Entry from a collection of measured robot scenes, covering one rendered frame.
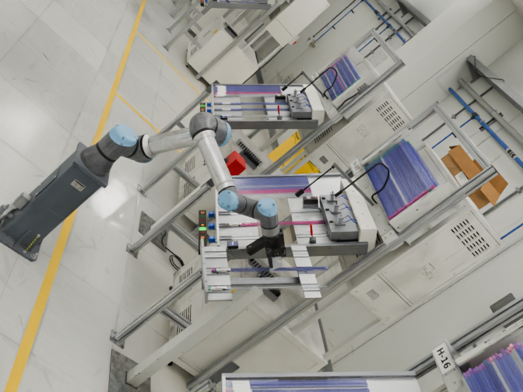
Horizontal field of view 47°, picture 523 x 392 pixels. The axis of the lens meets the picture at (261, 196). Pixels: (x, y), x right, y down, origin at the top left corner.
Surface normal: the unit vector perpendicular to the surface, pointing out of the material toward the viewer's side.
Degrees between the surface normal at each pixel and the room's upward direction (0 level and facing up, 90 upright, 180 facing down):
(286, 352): 90
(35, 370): 0
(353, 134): 90
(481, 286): 90
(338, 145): 90
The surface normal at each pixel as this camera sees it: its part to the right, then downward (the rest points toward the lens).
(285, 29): 0.08, 0.52
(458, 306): -0.66, -0.61
